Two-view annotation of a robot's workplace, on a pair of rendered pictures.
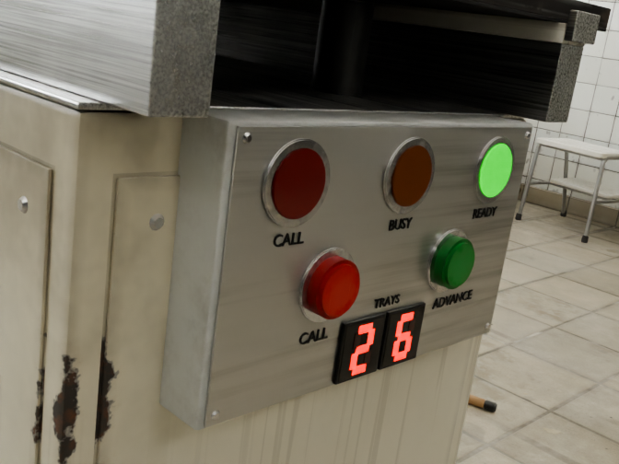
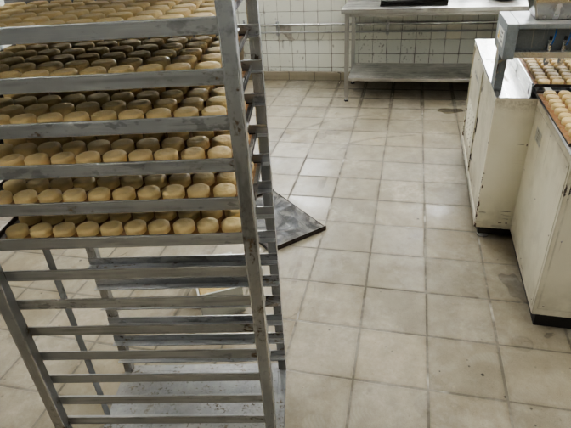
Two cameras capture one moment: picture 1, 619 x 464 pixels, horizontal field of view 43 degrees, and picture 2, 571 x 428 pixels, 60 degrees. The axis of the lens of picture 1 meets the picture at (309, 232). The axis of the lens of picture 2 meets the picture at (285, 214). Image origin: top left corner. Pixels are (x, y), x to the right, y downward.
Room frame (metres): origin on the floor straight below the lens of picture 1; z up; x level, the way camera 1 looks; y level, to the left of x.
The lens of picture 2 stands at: (-1.39, -0.84, 1.66)
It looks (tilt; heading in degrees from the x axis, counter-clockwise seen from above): 31 degrees down; 62
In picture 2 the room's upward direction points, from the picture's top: 4 degrees counter-clockwise
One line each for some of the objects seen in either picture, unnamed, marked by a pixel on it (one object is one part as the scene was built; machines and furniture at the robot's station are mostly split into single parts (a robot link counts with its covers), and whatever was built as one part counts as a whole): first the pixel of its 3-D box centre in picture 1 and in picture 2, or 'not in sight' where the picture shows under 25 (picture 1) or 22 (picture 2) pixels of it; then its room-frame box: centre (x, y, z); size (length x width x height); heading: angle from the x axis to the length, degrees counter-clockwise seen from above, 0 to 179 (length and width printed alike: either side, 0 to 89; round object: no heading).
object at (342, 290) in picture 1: (329, 285); not in sight; (0.35, -0.01, 0.76); 0.03 x 0.02 x 0.03; 137
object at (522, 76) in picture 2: not in sight; (511, 57); (1.18, 1.09, 0.88); 1.28 x 0.01 x 0.07; 47
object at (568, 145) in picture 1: (582, 187); not in sight; (4.09, -1.40, 0.23); 0.45 x 0.45 x 0.46; 39
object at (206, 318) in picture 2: not in sight; (193, 321); (-1.09, 0.51, 0.42); 0.64 x 0.03 x 0.03; 149
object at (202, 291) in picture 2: not in sight; (217, 284); (-0.81, 1.06, 0.08); 0.30 x 0.22 x 0.16; 77
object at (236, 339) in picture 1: (372, 245); not in sight; (0.40, -0.03, 0.77); 0.24 x 0.04 x 0.14; 137
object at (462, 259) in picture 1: (449, 261); not in sight; (0.43, -0.08, 0.76); 0.03 x 0.02 x 0.03; 137
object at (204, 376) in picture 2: not in sight; (156, 374); (-1.29, 0.17, 0.60); 0.64 x 0.03 x 0.03; 149
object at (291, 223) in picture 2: not in sight; (272, 217); (-0.23, 1.57, 0.02); 0.60 x 0.40 x 0.03; 94
